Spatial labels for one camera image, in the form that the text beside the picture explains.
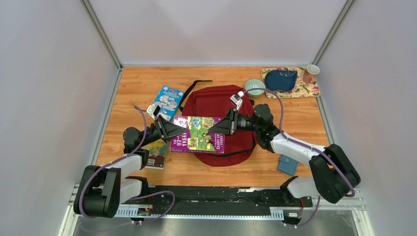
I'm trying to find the pale blue ceramic bowl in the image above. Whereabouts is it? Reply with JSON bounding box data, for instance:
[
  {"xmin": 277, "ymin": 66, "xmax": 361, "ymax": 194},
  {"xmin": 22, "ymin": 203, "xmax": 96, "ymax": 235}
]
[{"xmin": 244, "ymin": 79, "xmax": 266, "ymax": 97}]

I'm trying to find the dark blue pencil pouch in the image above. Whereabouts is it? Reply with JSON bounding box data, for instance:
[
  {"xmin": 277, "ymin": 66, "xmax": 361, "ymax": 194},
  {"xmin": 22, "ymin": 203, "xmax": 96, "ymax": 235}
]
[{"xmin": 264, "ymin": 70, "xmax": 298, "ymax": 91}]

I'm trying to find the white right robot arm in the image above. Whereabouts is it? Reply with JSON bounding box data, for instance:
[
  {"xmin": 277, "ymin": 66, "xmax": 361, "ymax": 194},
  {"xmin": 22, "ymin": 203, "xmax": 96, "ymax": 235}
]
[{"xmin": 208, "ymin": 104, "xmax": 360, "ymax": 206}]

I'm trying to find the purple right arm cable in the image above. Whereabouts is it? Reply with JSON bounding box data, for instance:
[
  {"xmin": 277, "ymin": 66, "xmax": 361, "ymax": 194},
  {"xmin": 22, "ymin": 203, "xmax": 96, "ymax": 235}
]
[{"xmin": 239, "ymin": 88, "xmax": 356, "ymax": 228}]

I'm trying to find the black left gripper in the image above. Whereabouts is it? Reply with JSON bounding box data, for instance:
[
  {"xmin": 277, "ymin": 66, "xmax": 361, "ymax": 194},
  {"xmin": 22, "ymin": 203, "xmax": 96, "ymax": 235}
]
[{"xmin": 140, "ymin": 115, "xmax": 188, "ymax": 148}]

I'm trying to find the red student backpack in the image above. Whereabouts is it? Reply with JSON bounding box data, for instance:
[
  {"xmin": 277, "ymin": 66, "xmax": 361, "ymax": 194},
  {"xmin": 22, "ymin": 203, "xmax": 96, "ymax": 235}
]
[{"xmin": 180, "ymin": 80, "xmax": 257, "ymax": 167}]

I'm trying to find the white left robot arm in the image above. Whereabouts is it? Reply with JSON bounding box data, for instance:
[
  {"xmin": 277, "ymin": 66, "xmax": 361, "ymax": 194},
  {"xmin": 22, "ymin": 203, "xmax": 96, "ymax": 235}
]
[{"xmin": 73, "ymin": 116, "xmax": 187, "ymax": 218}]

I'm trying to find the pink mug white inside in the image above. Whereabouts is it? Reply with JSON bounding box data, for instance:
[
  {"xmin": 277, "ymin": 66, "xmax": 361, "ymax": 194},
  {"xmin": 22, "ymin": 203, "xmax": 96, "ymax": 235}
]
[{"xmin": 302, "ymin": 64, "xmax": 320, "ymax": 84}]

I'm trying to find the teal blue wallet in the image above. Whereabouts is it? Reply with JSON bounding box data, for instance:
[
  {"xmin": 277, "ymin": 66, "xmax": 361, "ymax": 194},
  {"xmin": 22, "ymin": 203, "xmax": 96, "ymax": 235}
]
[{"xmin": 277, "ymin": 155, "xmax": 298, "ymax": 176}]

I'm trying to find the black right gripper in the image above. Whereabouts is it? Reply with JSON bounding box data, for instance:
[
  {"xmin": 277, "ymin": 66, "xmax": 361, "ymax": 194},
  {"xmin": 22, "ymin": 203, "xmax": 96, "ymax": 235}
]
[{"xmin": 208, "ymin": 108, "xmax": 261, "ymax": 137}]

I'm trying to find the green yellow book underneath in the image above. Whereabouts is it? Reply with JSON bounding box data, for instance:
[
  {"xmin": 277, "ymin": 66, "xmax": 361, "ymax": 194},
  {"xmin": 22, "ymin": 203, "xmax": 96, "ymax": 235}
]
[{"xmin": 142, "ymin": 140, "xmax": 169, "ymax": 170}]

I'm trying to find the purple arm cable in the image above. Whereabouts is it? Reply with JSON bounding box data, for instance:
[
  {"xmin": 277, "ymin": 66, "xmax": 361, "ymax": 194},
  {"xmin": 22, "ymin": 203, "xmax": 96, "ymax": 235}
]
[
  {"xmin": 239, "ymin": 88, "xmax": 356, "ymax": 228},
  {"xmin": 78, "ymin": 105, "xmax": 177, "ymax": 225}
]

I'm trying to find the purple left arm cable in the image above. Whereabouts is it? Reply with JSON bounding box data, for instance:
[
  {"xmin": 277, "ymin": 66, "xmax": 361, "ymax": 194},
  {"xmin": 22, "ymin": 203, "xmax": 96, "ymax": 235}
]
[{"xmin": 78, "ymin": 105, "xmax": 177, "ymax": 225}]

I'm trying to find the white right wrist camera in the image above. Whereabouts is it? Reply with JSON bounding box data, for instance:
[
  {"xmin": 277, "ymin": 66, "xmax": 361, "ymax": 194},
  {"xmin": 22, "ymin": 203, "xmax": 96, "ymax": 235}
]
[{"xmin": 230, "ymin": 91, "xmax": 245, "ymax": 111}]

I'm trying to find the blue puzzle box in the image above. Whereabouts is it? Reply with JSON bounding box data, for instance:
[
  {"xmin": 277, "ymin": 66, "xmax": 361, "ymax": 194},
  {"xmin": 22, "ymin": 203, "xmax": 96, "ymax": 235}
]
[{"xmin": 153, "ymin": 85, "xmax": 184, "ymax": 121}]

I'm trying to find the purple children's book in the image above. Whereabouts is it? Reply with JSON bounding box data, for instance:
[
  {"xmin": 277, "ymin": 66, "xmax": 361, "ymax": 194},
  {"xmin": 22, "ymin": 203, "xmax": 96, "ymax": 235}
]
[{"xmin": 170, "ymin": 116, "xmax": 225, "ymax": 154}]

